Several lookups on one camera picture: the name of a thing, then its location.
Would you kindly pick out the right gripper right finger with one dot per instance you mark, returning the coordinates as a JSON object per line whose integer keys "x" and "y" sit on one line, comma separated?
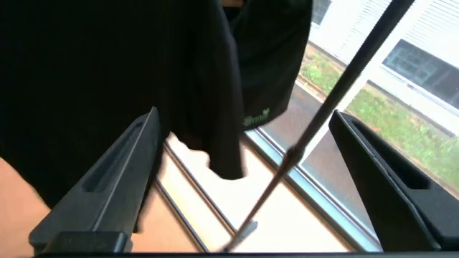
{"x": 394, "y": 222}

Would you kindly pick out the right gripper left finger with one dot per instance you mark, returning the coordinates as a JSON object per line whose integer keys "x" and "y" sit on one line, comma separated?
{"x": 118, "y": 209}

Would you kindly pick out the black clothes rack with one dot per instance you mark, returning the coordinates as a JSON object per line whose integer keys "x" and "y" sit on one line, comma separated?
{"x": 358, "y": 61}

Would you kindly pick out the window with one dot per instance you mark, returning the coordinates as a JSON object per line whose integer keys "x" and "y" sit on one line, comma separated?
{"x": 394, "y": 118}

